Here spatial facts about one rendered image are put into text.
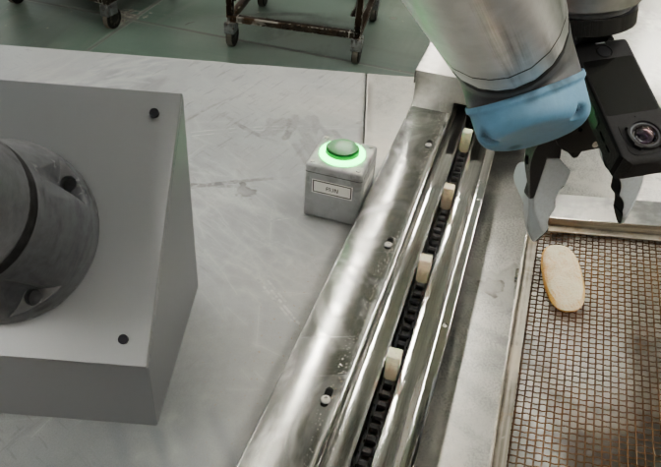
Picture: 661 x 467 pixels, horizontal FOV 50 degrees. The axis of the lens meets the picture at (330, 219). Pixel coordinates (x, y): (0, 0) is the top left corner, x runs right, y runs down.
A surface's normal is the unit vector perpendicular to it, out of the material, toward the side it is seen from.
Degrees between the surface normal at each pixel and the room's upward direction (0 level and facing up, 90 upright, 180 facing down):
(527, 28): 112
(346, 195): 90
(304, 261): 0
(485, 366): 0
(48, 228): 78
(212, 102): 0
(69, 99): 40
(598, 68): 24
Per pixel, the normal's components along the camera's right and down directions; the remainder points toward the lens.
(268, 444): 0.06, -0.79
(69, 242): 0.93, 0.14
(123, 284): 0.01, -0.21
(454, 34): -0.22, 0.97
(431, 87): -0.30, 0.57
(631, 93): -0.02, -0.48
